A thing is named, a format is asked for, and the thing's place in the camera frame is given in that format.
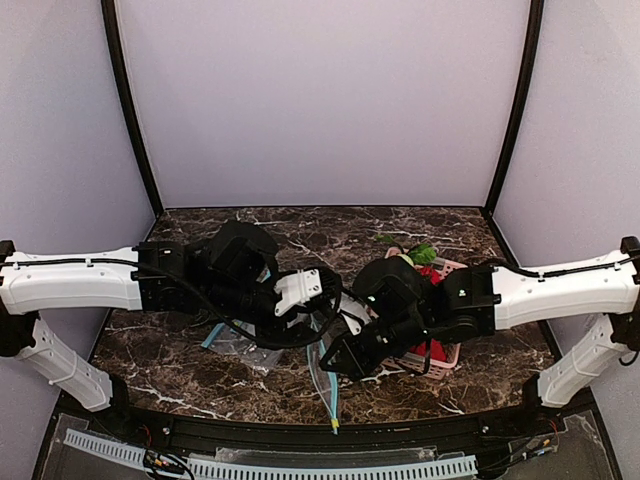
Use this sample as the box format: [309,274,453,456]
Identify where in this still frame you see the black frame post right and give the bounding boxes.
[482,0,545,221]

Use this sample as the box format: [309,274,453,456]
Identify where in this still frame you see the green leaf sprig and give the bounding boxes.
[374,234,437,266]

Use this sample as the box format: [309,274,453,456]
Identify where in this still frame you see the red tomato toy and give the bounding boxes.
[418,266,443,286]

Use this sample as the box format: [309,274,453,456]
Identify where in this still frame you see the black frame post left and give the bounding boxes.
[100,0,165,218]

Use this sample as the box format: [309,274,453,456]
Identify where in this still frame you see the black frame post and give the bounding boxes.
[100,0,165,218]
[482,0,545,221]

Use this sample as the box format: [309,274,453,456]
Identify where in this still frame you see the clear zip bag blue zipper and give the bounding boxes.
[305,294,371,435]

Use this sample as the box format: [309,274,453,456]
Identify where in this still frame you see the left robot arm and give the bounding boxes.
[1,221,328,414]

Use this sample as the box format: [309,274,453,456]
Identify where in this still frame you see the pink plastic basket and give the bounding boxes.
[382,257,465,380]

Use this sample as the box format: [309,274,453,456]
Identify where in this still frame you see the black front rail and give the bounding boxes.
[131,407,516,455]

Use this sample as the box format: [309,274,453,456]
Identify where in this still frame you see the pink red fruit toy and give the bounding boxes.
[410,340,447,362]

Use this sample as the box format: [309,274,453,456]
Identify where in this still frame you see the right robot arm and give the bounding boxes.
[320,236,639,409]

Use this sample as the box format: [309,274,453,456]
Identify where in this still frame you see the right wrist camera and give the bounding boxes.
[339,294,371,336]

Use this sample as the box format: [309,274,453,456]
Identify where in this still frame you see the white slotted cable duct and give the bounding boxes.
[64,428,478,480]

